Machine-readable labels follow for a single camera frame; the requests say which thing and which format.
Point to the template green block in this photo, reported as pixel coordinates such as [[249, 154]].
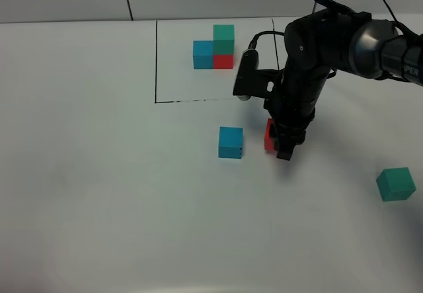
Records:
[[223, 39]]

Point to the template red block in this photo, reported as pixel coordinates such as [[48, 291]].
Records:
[[223, 61]]

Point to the template blue block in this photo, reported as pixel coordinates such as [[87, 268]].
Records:
[[202, 54]]

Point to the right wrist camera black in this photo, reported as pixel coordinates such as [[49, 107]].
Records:
[[253, 82]]

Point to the black zip tie right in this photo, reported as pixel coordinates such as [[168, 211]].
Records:
[[390, 11]]

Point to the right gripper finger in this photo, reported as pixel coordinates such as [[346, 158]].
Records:
[[272, 137], [285, 148]]

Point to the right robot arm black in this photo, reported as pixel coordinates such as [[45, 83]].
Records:
[[335, 39]]

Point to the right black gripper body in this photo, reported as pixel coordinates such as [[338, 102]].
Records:
[[292, 107]]

